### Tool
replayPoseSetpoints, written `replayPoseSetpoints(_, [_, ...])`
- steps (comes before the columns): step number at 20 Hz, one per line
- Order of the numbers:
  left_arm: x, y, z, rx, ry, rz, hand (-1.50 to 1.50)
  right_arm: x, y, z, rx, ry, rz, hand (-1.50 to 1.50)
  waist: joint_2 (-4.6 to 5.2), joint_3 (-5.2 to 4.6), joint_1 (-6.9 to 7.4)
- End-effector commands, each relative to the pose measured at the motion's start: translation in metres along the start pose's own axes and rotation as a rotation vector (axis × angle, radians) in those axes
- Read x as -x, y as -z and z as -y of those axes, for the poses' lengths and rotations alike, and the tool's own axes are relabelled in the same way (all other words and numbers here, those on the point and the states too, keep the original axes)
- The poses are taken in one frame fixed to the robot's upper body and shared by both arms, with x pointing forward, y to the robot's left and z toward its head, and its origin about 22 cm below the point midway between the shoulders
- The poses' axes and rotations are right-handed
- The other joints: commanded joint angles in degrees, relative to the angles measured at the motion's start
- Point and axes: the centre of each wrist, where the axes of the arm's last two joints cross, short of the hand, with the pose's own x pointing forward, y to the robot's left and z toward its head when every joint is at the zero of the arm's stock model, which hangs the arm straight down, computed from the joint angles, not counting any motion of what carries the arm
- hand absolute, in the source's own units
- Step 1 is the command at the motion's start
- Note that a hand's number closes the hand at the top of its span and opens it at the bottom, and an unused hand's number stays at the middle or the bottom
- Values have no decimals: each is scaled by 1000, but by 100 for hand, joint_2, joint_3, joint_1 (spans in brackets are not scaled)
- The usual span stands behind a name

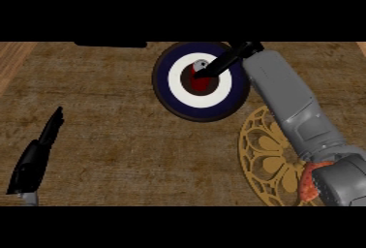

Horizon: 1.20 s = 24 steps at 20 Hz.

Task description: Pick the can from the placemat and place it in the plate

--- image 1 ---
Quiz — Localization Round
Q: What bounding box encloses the gold openwork round placemat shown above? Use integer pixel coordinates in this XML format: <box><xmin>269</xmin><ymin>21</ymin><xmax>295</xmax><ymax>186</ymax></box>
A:
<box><xmin>238</xmin><ymin>105</ymin><xmax>332</xmax><ymax>207</ymax></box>

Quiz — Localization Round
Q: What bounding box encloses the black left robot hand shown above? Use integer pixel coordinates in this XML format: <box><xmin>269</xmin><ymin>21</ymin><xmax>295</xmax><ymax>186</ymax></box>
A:
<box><xmin>4</xmin><ymin>106</ymin><xmax>66</xmax><ymax>196</ymax></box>

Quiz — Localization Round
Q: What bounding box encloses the red can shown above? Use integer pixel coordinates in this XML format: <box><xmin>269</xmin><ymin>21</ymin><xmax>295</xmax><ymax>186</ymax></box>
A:
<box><xmin>189</xmin><ymin>58</ymin><xmax>217</xmax><ymax>93</ymax></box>

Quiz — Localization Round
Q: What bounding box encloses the navy and white round plate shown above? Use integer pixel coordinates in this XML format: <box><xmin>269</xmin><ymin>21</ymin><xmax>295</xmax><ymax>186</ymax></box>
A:
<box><xmin>151</xmin><ymin>42</ymin><xmax>252</xmax><ymax>123</ymax></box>

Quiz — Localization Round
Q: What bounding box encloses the orange-red vegetable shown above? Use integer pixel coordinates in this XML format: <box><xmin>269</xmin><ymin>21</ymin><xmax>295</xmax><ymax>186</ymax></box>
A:
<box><xmin>297</xmin><ymin>160</ymin><xmax>338</xmax><ymax>203</ymax></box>

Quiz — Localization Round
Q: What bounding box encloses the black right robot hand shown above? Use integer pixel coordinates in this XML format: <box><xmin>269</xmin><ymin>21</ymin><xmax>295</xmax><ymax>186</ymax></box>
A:
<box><xmin>192</xmin><ymin>41</ymin><xmax>266</xmax><ymax>79</ymax></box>

